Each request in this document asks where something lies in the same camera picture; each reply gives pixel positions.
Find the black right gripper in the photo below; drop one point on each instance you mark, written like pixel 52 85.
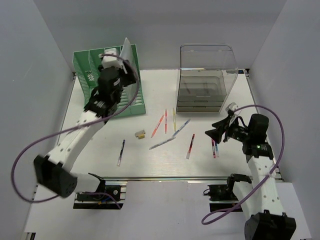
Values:
pixel 216 134

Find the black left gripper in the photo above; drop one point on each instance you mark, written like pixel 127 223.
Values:
pixel 129 78

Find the clear plastic document folder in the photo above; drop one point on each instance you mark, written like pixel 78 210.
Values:
pixel 126 51

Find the clear acrylic drawer cabinet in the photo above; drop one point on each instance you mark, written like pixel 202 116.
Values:
pixel 207 73

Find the yellow eraser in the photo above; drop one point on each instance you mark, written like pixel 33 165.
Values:
pixel 141 136

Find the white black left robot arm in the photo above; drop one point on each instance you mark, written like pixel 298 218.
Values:
pixel 54 170

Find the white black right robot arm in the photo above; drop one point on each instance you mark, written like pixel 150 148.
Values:
pixel 265 217

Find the dark red pen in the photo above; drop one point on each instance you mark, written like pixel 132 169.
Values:
pixel 190 146

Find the green file organizer rack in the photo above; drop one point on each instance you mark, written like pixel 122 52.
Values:
pixel 104 96

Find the light blue pen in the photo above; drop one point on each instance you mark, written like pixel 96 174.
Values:
pixel 180 128

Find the yellow pen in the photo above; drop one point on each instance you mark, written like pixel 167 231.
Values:
pixel 174 119

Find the red pink pen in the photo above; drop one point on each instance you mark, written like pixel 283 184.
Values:
pixel 165 121

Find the orange pen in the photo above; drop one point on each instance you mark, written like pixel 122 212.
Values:
pixel 157 126

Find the grey clear pen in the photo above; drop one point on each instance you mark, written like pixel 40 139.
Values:
pixel 162 143

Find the dark blue pen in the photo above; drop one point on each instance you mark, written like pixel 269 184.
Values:
pixel 121 153

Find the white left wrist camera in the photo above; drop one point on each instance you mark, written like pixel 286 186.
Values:
pixel 110 61

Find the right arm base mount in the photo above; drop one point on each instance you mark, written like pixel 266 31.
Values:
pixel 221 196

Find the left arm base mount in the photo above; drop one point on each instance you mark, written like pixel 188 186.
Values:
pixel 100 195

